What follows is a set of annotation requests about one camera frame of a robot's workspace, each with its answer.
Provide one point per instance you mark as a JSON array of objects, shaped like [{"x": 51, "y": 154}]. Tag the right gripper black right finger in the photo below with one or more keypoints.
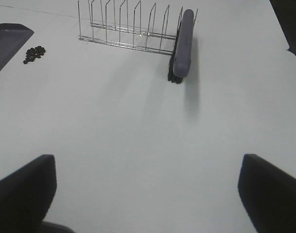
[{"x": 268, "y": 195}]

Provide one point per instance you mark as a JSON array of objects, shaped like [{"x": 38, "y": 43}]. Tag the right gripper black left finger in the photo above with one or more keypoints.
[{"x": 26, "y": 195}]

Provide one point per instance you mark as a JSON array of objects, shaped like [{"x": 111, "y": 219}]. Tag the pile of coffee beans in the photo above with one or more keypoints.
[{"x": 34, "y": 53}]

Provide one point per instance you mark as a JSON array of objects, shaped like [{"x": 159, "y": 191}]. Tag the grey plastic dustpan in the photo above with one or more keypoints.
[{"x": 12, "y": 37}]

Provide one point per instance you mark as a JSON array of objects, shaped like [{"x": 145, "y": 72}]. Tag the grey hand brush black bristles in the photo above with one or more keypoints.
[{"x": 180, "y": 61}]

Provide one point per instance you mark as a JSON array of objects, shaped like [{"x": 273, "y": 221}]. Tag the chrome wire plate rack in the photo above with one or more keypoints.
[{"x": 125, "y": 24}]

